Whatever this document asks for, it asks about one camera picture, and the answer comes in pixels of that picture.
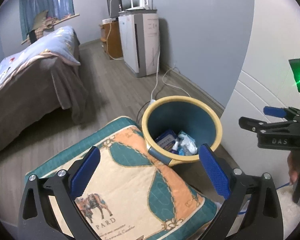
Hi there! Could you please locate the light blue face mask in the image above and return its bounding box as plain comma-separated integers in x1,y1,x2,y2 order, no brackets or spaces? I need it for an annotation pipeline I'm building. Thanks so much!
178,131,197,156

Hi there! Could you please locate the purple spray bottle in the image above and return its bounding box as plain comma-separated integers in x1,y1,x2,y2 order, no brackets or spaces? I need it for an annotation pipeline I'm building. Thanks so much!
171,141,179,155

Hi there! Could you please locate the blue snack bag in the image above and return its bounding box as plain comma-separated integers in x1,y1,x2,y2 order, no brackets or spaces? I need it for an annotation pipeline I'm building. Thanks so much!
155,129,178,152

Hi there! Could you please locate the yellow teal trash bin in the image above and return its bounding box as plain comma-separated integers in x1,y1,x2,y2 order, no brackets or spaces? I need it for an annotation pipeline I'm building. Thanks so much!
141,96,223,166

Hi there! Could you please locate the person's right hand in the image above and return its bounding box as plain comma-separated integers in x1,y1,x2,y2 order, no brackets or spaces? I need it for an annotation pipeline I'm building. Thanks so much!
287,152,300,185

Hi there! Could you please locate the horse pattern quilted mat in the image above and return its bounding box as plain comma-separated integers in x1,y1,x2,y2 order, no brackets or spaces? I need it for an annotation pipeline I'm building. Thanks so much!
33,116,219,239

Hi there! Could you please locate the bed with grey cover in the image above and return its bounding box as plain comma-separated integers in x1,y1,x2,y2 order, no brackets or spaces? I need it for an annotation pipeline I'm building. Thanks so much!
0,37,89,157

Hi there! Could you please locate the wooden tv cabinet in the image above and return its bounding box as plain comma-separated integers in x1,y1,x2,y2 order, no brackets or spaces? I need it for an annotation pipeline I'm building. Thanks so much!
99,21,123,60

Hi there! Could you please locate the light blue floral quilt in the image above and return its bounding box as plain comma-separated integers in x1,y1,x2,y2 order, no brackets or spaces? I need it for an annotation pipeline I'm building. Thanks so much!
0,25,80,91

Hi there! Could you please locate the white air purifier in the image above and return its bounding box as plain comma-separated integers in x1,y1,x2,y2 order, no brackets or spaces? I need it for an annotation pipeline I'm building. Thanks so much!
119,9,160,78

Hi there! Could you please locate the pile of clothes on sill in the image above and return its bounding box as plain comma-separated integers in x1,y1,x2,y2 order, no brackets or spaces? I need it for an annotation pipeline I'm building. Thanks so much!
26,10,58,44

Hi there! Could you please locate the black television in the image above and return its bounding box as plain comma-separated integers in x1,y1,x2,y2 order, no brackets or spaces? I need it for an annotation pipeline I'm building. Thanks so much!
107,0,122,18

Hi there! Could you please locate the white wifi router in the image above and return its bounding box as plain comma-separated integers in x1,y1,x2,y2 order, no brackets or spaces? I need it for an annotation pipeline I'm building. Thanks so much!
126,0,153,11

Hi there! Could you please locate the teal window curtain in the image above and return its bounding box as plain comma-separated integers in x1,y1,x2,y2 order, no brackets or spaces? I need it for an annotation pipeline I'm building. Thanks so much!
19,0,75,40

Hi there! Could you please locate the white power cable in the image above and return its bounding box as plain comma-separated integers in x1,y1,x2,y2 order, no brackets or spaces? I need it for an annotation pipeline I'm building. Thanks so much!
149,44,191,100

